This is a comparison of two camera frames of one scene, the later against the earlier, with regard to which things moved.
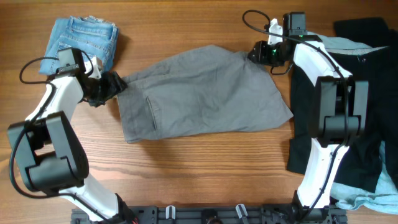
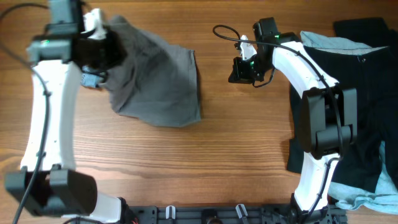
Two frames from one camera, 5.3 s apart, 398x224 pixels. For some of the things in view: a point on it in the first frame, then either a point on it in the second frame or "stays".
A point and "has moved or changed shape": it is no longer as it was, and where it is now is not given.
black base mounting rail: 215,214 stays
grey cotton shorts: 212,89 has moved or changed shape
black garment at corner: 374,32 stays
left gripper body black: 102,88 to 101,53
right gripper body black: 270,54 to 251,69
